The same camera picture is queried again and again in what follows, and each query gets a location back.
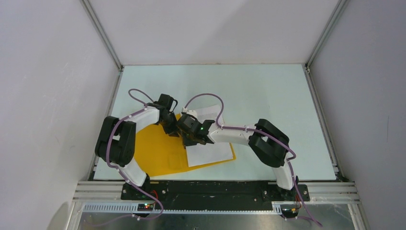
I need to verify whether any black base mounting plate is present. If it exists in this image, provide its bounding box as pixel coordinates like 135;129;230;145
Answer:
141;181;310;211

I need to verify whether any orange plastic folder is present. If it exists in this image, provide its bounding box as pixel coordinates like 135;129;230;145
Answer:
134;125;229;177

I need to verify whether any printed paper sheet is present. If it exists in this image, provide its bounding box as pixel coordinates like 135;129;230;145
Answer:
186;104;236;168

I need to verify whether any right controller board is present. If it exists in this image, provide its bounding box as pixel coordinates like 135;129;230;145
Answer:
280;208;300;219

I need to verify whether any controller board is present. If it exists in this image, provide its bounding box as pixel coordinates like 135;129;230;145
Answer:
280;208;300;219
137;203;155;212

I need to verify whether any left controller board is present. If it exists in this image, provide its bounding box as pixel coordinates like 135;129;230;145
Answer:
137;203;155;212

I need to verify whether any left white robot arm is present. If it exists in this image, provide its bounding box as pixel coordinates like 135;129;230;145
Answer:
95;94;179;200

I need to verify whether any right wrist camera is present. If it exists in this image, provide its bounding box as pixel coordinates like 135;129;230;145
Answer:
181;107;198;118

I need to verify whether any aluminium frame rail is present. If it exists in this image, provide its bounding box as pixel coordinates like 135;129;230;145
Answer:
72;181;361;206

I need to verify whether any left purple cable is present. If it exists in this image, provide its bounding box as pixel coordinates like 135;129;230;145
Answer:
85;89;164;227

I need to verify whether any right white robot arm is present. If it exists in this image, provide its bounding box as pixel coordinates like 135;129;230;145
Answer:
176;114;298;200

